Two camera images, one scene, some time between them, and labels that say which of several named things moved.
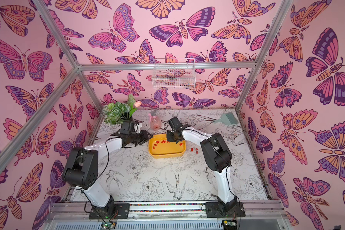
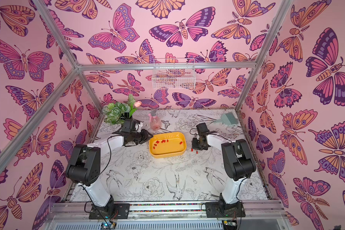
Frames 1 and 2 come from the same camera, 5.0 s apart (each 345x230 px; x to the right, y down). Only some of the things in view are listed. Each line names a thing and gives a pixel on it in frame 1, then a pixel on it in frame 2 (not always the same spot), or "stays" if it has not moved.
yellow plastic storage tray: x=159 y=147 stays
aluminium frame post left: x=96 y=102 stays
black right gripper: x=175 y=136 to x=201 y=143
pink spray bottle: x=155 y=122 stays
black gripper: x=175 y=123 to x=201 y=128
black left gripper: x=144 y=137 stays
